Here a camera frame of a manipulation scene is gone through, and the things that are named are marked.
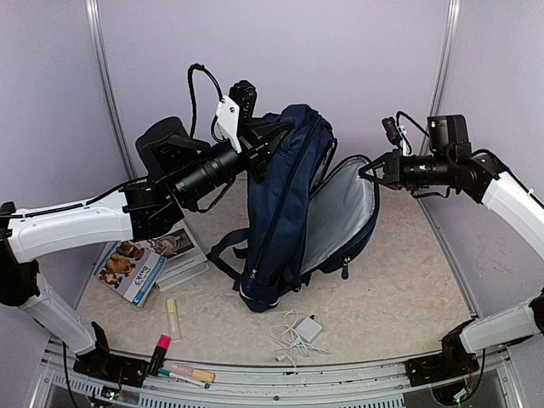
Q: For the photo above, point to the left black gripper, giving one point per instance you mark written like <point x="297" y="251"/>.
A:
<point x="257" y="150"/>

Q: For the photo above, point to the teal pen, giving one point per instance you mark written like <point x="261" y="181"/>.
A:
<point x="177" y="377"/>

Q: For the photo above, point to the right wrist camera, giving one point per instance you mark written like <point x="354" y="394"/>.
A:
<point x="396" y="135"/>

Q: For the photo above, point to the left corner aluminium post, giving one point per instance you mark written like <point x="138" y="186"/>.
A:
<point x="98" y="41"/>

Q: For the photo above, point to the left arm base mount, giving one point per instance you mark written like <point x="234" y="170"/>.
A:
<point x="101" y="363"/>

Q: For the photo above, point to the pink black highlighter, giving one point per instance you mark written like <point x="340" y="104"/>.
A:
<point x="158" y="355"/>

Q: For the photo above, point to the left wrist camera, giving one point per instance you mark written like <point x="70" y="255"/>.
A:
<point x="238" y="105"/>

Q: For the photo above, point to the yellow highlighter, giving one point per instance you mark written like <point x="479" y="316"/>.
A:
<point x="173" y="319"/>

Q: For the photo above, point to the right corner aluminium post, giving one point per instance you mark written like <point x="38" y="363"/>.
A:
<point x="446" y="56"/>

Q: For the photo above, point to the coffee cover white book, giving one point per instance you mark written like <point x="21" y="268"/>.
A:
<point x="185" y="259"/>

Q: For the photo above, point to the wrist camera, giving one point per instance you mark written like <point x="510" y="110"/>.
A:
<point x="396" y="135"/>
<point x="238" y="105"/>

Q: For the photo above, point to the dog cover book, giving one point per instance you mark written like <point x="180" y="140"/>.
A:
<point x="129" y="269"/>

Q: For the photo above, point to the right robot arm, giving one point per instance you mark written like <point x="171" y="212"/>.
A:
<point x="488" y="181"/>

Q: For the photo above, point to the corner aluminium post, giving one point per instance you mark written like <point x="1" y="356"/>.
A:
<point x="98" y="41"/>
<point x="446" y="56"/>

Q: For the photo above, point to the navy blue backpack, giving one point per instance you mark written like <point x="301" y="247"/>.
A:
<point x="305" y="215"/>

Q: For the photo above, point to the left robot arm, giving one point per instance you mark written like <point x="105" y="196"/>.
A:
<point x="180" y="171"/>

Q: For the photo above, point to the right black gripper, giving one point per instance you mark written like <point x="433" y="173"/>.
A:
<point x="395" y="174"/>

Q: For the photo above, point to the metal frame rail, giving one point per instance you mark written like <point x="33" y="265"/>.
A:
<point x="382" y="383"/>

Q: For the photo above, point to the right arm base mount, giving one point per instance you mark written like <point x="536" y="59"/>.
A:
<point x="450" y="362"/>

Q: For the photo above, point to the white charger adapter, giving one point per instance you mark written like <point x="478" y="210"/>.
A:
<point x="308" y="329"/>

